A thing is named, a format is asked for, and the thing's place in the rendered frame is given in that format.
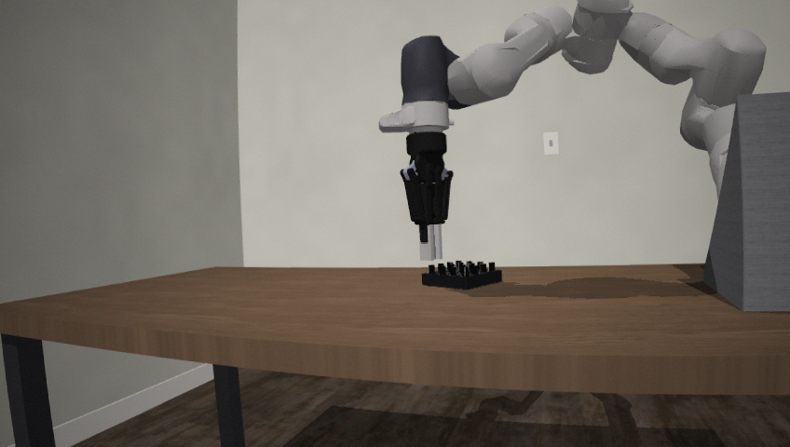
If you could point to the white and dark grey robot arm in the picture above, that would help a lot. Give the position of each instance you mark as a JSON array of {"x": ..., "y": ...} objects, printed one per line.
[{"x": 722, "y": 67}]

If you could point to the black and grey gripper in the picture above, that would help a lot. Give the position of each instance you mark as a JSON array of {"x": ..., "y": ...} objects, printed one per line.
[{"x": 426, "y": 150}]

